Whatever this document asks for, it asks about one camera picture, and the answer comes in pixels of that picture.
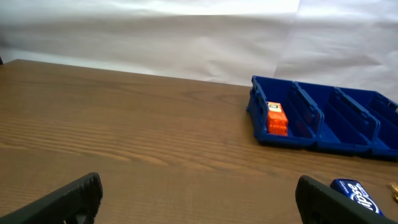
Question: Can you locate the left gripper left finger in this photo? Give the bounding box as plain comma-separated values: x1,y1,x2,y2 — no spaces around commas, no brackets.
0,172,104,224

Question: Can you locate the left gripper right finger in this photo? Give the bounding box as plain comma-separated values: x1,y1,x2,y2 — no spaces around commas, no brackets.
295,174,398,224

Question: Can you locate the orange candy box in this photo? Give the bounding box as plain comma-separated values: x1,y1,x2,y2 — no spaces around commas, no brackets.
266,101,289,137

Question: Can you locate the gold candy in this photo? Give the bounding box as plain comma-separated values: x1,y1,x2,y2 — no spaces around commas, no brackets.
389,182,398,203

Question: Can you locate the blue tray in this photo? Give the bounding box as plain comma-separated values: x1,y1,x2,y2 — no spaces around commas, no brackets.
246,75,398,161

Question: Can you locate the blue candy pack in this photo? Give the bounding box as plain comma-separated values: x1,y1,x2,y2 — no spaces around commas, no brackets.
330,178,386,217

